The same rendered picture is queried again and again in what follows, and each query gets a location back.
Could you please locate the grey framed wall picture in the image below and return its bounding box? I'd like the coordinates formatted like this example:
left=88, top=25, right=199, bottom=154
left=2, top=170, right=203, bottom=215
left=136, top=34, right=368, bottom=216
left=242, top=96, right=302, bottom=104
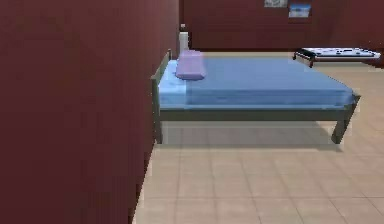
left=263, top=0, right=289, bottom=9

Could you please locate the purple pillow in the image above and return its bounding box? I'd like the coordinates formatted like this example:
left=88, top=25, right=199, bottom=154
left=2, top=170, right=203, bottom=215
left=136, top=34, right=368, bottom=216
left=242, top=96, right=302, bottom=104
left=175, top=49, right=207, bottom=81

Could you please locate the blue bed with grey frame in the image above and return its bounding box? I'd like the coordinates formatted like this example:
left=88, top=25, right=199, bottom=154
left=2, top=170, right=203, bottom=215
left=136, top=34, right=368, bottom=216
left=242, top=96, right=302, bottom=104
left=150, top=49, right=362, bottom=146

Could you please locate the white bedside lamp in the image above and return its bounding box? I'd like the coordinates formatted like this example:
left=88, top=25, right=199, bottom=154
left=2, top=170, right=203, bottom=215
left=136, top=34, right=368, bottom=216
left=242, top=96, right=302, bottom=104
left=178, top=23, right=190, bottom=56

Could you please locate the blue framed wall picture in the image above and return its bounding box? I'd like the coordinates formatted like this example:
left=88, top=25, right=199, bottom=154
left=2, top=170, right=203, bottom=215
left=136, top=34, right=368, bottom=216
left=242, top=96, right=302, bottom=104
left=288, top=2, right=313, bottom=19

